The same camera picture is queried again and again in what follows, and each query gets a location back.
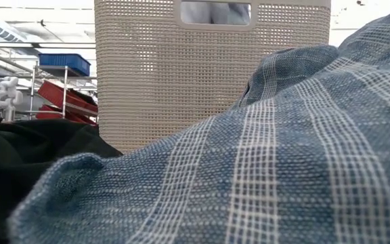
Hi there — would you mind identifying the blue striped towel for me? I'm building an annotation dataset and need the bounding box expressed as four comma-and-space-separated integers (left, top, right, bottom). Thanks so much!
7, 3, 390, 244

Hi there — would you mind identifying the light blue shirt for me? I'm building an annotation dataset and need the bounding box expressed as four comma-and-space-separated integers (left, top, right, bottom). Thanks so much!
181, 2, 251, 25

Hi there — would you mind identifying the white perforated laundry basket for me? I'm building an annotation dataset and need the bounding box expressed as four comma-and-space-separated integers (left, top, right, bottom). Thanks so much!
93, 0, 332, 154

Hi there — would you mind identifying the metal shelf rack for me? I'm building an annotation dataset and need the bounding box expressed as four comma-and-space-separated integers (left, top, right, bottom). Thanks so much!
28, 64, 98, 123

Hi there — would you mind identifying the red plastic bin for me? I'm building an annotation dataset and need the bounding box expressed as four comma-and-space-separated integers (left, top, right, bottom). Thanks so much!
35, 104, 98, 127
37, 80, 98, 115

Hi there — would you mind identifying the blue plastic bin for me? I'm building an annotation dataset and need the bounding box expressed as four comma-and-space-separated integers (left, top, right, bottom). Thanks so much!
38, 53, 91, 77

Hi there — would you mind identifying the black garment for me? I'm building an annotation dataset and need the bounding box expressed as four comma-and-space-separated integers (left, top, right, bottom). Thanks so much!
0, 118, 124, 244

